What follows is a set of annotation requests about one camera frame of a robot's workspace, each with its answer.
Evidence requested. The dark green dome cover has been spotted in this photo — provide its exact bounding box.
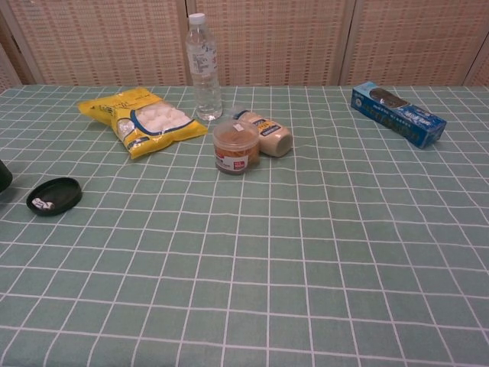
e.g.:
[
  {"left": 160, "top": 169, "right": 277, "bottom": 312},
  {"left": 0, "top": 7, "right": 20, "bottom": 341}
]
[{"left": 0, "top": 158, "right": 14, "bottom": 194}]

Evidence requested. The cream squeeze bottle blue label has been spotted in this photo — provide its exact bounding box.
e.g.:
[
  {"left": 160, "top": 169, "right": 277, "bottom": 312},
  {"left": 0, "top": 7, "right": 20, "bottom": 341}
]
[{"left": 233, "top": 109, "right": 294, "bottom": 158}]

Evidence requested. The dark green round base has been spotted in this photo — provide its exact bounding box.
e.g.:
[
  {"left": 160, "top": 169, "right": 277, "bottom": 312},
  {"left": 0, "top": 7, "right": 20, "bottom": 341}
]
[{"left": 25, "top": 177, "right": 83, "bottom": 217}]

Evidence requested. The green white checked tablecloth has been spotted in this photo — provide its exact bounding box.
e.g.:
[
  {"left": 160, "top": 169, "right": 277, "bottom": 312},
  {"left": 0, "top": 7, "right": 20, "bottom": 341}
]
[{"left": 0, "top": 84, "right": 489, "bottom": 367}]

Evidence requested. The clear plastic water bottle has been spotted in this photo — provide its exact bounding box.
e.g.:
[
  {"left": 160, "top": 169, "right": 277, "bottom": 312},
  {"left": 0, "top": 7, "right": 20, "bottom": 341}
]
[{"left": 185, "top": 12, "right": 225, "bottom": 122}]

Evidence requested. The woven bamboo screen panel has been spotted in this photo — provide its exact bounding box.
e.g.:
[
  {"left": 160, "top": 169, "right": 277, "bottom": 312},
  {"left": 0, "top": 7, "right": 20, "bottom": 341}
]
[
  {"left": 0, "top": 22, "right": 24, "bottom": 95},
  {"left": 462, "top": 36, "right": 489, "bottom": 87},
  {"left": 189, "top": 0, "right": 355, "bottom": 87},
  {"left": 0, "top": 0, "right": 192, "bottom": 87},
  {"left": 338, "top": 0, "right": 489, "bottom": 86}
]

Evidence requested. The blue rectangular carton box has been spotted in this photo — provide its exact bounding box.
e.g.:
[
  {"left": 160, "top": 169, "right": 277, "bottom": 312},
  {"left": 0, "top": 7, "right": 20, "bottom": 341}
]
[{"left": 351, "top": 80, "right": 448, "bottom": 149}]

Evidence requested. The yellow bag of white candies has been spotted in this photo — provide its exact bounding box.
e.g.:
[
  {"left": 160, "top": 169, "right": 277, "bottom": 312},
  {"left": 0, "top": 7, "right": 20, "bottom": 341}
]
[{"left": 77, "top": 86, "right": 209, "bottom": 161}]

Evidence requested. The clear jar with orange contents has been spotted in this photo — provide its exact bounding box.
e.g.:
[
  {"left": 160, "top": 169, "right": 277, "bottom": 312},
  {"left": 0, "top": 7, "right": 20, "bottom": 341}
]
[{"left": 212, "top": 119, "right": 263, "bottom": 178}]

